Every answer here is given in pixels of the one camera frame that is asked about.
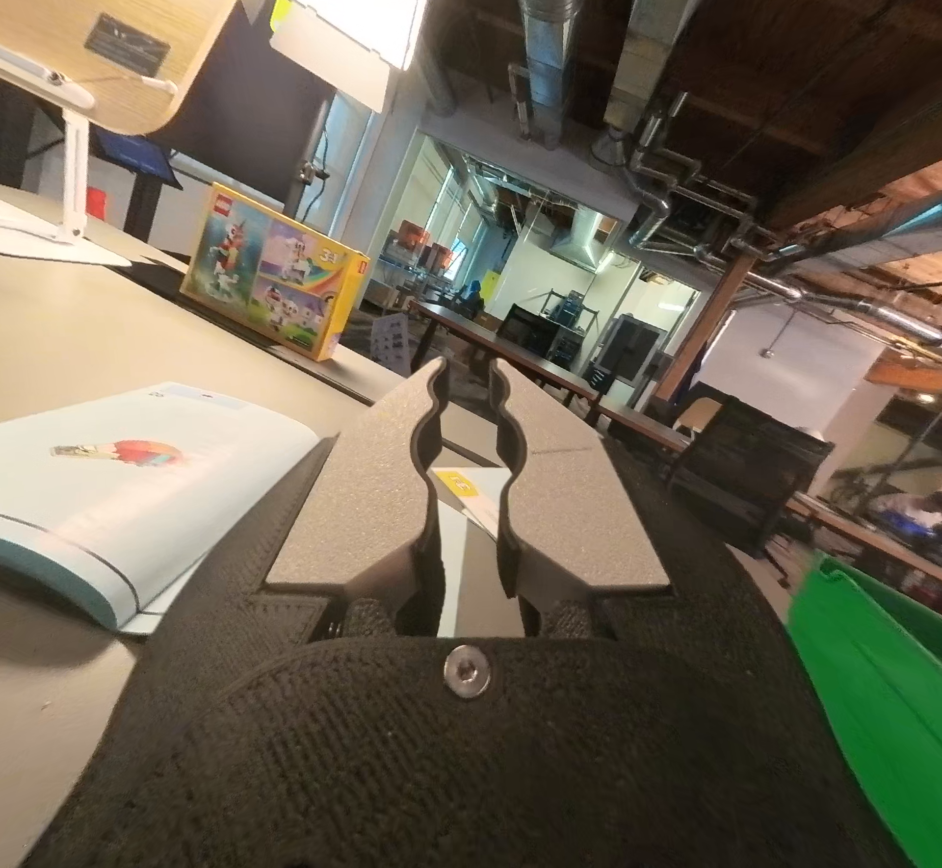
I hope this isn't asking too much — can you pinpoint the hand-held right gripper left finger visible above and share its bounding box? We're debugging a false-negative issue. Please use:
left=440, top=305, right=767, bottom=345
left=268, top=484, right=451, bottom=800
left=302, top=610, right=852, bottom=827
left=265, top=357, right=453, bottom=637

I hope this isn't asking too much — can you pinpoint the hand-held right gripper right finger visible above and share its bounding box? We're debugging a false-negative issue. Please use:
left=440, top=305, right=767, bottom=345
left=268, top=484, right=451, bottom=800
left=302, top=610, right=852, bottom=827
left=484, top=357, right=672, bottom=638

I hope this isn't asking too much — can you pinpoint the green plastic bin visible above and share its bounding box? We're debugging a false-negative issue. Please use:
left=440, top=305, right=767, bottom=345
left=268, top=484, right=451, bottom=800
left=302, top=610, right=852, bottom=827
left=786, top=550, right=942, bottom=868

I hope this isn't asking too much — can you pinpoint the open lego instruction booklet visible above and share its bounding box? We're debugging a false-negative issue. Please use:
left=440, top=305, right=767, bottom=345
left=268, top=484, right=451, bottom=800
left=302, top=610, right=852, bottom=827
left=0, top=383, right=322, bottom=637

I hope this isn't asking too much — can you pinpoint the yellow lego box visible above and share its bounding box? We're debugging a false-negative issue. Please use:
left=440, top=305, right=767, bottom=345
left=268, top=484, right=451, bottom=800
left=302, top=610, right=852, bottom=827
left=180, top=182, right=372, bottom=363

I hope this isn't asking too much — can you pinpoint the yellow cornered instruction booklet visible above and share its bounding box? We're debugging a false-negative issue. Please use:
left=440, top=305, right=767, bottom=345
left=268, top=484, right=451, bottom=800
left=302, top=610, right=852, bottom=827
left=433, top=468, right=510, bottom=539

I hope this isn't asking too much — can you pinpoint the dark wooden office table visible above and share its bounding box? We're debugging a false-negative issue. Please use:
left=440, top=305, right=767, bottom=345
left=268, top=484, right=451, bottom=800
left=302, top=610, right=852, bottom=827
left=408, top=300, right=601, bottom=413
left=600, top=397, right=693, bottom=453

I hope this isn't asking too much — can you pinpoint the beige chair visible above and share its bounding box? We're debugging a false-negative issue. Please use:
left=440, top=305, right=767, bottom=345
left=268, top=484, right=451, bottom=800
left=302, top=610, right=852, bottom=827
left=671, top=397, right=726, bottom=446

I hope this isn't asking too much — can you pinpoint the white diagram sheet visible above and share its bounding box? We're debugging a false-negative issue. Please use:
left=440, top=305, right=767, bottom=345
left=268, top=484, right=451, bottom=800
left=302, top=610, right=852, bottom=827
left=370, top=312, right=415, bottom=378

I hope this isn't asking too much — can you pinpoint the black mesh chair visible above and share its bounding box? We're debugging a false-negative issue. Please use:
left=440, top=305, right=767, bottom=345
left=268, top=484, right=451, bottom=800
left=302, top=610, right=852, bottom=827
left=666, top=396, right=836, bottom=560

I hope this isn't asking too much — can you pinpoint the black equipment cabinet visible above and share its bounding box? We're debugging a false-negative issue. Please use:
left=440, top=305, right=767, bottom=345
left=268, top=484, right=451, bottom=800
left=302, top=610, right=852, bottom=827
left=587, top=312, right=657, bottom=392

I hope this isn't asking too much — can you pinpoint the black wheeled office chair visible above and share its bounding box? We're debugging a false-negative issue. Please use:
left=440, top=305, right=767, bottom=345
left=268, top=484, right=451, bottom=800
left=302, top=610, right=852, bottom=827
left=497, top=302, right=560, bottom=361

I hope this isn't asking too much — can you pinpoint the metal shelf rack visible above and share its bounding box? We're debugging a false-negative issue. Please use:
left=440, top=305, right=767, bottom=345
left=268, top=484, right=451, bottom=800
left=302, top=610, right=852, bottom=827
left=543, top=287, right=590, bottom=361

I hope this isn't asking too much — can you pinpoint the long wooden workbench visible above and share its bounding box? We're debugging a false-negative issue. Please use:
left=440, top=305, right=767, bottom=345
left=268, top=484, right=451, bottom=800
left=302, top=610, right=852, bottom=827
left=784, top=493, right=942, bottom=575

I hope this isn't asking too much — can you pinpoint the metal range hood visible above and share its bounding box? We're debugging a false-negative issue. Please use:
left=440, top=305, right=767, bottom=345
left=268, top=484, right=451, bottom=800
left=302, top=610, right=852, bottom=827
left=548, top=206, right=623, bottom=269

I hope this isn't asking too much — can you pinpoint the silver pipe run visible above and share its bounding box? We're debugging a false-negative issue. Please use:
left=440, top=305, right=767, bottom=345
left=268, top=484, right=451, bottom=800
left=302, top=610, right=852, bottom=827
left=626, top=92, right=796, bottom=266

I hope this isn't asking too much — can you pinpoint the large grid window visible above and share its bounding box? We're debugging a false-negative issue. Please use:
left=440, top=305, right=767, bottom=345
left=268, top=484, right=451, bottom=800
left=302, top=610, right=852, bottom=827
left=313, top=92, right=376, bottom=251

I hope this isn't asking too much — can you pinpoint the light stand pole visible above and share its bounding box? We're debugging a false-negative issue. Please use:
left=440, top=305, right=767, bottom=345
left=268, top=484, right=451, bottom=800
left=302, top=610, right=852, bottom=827
left=283, top=92, right=336, bottom=222

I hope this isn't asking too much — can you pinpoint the black screen panel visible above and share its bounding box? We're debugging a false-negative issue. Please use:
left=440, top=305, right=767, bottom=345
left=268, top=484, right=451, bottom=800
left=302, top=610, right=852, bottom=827
left=151, top=0, right=332, bottom=222

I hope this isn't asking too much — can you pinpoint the small blue screen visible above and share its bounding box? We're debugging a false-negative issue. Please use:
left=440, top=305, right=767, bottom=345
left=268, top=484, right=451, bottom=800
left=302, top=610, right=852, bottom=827
left=94, top=128, right=183, bottom=190

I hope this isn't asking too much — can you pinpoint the white desk lamp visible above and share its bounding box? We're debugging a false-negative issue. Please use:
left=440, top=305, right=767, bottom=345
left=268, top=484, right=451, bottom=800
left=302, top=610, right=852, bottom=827
left=0, top=0, right=247, bottom=267

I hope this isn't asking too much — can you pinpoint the wooden support post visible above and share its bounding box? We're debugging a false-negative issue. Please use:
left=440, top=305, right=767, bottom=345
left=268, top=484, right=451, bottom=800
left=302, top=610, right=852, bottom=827
left=651, top=250, right=759, bottom=406

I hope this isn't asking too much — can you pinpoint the thin silver air duct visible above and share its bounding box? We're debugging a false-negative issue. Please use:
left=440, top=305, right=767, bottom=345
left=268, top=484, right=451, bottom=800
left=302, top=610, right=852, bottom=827
left=743, top=268, right=942, bottom=347

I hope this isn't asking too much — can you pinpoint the spiral silver air duct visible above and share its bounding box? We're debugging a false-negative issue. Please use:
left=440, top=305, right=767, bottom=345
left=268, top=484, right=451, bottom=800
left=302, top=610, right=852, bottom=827
left=780, top=191, right=942, bottom=281

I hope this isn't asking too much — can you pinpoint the large overhead metal duct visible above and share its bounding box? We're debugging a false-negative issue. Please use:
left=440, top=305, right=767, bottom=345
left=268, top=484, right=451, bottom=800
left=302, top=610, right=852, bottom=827
left=511, top=0, right=582, bottom=148
left=603, top=0, right=737, bottom=141

